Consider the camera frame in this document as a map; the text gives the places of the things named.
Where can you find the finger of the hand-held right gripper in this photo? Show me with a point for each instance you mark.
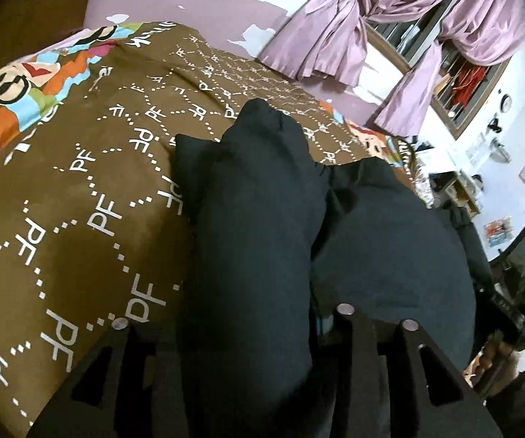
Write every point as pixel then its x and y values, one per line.
pixel 495 308

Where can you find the person's right hand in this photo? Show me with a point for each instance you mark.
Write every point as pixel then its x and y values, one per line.
pixel 495 365

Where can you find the black pants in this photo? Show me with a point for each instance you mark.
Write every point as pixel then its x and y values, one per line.
pixel 253 237

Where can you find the brown printed blanket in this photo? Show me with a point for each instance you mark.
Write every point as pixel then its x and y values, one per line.
pixel 84 169

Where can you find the dark cloth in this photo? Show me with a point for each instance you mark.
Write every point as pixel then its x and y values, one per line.
pixel 470 251

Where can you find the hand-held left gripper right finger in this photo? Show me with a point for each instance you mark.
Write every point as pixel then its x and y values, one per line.
pixel 353 351

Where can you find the red hanging cloth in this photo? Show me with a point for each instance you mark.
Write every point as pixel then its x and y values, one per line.
pixel 468 84

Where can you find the colourful wall sticker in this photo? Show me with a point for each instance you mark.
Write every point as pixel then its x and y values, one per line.
pixel 499 232

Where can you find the cluttered wooden desk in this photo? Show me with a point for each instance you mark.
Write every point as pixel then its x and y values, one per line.
pixel 449 182

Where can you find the round wall clock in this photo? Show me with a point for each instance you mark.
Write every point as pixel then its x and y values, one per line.
pixel 505 101

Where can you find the small white wall shelf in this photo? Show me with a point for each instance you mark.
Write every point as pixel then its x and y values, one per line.
pixel 500 150

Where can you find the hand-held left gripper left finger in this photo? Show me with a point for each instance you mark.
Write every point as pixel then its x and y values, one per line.
pixel 148 365

